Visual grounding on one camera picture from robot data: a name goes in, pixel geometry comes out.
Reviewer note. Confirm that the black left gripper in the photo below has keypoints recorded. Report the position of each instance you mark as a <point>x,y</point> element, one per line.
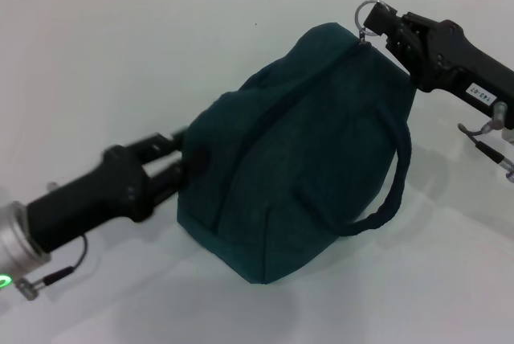
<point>88,195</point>

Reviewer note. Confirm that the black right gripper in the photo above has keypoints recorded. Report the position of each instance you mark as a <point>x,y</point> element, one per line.
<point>462,62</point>

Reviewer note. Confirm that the dark teal insulated lunch bag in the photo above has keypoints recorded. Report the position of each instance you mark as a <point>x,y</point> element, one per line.
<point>301,159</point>

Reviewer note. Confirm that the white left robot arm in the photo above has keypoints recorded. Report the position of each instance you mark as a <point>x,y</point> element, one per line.
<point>16,243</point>

